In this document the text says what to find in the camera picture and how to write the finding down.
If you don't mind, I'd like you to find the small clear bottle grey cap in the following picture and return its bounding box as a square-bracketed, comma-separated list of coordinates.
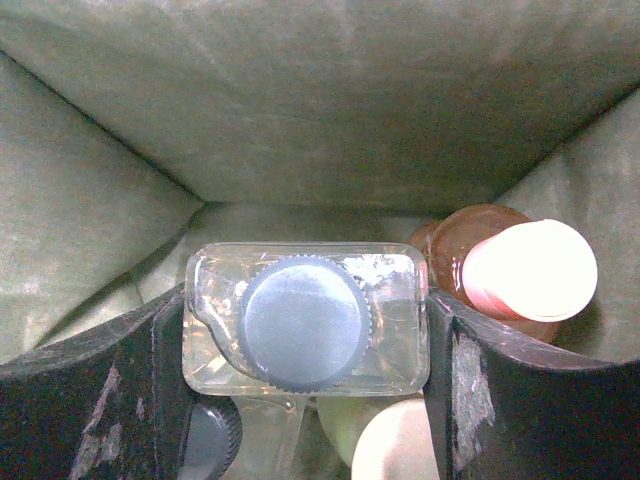
[178, 395, 308, 480]

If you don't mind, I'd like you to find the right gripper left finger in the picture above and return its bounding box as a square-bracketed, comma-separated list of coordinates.
[1, 286, 194, 479]

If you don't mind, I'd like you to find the green bottle beige cap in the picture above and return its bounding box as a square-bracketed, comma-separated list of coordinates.
[316, 394, 440, 480]

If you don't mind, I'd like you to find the clear bottle with black label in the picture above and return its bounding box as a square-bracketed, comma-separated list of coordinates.
[182, 242, 430, 397]

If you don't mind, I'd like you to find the olive canvas bag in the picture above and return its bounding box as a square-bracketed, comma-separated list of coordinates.
[1, 1, 639, 361]

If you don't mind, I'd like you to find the orange bottle pink cap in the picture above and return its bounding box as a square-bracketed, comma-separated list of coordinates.
[408, 204, 598, 343]

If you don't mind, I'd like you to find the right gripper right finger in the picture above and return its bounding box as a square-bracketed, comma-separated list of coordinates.
[424, 289, 639, 479]

